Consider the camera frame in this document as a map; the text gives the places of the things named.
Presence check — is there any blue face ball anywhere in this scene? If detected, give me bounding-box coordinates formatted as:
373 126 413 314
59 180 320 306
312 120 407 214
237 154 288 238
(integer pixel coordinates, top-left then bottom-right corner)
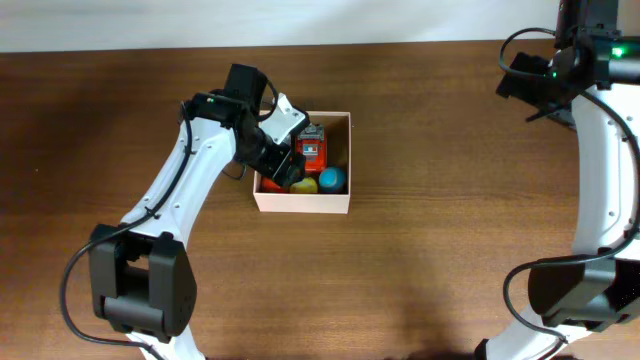
318 167 347 194

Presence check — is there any white cardboard box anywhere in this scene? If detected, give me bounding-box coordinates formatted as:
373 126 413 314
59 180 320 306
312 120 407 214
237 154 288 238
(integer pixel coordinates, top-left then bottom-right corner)
252 111 352 214

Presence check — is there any yellow face ball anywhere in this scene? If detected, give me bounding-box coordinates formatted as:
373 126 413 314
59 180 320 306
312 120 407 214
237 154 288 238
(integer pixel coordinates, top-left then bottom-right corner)
289 177 318 194

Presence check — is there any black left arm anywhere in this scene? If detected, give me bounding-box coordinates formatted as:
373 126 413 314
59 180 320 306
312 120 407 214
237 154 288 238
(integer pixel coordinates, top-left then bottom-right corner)
80 64 310 359

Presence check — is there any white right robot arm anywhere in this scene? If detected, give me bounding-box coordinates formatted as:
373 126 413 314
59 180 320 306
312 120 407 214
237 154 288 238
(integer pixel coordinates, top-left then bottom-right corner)
474 0 639 359

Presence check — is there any black left cable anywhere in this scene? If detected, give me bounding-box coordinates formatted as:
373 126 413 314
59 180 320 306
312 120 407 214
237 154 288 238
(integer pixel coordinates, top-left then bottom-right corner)
59 79 280 360

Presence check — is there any red toy fire truck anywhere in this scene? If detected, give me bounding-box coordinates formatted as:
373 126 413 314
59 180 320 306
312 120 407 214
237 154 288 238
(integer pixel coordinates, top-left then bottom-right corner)
295 124 327 174

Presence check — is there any red face ball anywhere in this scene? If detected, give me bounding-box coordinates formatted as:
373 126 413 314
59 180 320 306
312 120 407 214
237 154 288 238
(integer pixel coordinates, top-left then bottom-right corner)
260 177 289 193

